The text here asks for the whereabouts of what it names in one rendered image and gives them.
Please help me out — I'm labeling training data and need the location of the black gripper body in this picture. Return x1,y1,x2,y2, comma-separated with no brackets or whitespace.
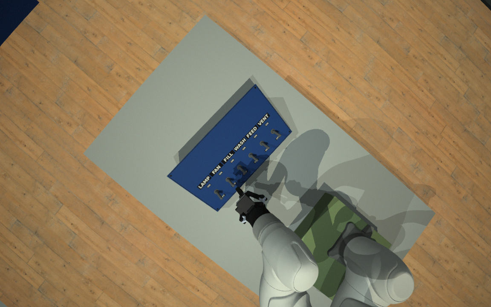
246,202,270,227

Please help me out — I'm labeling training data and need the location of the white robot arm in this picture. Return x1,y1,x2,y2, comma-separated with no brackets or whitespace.
235,194,414,307

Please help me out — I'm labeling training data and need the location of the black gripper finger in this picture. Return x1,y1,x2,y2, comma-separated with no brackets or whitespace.
236,188,247,224
237,187,267,203

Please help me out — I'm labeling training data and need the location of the blue switch panel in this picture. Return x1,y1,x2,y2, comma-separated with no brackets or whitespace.
167,85,292,212

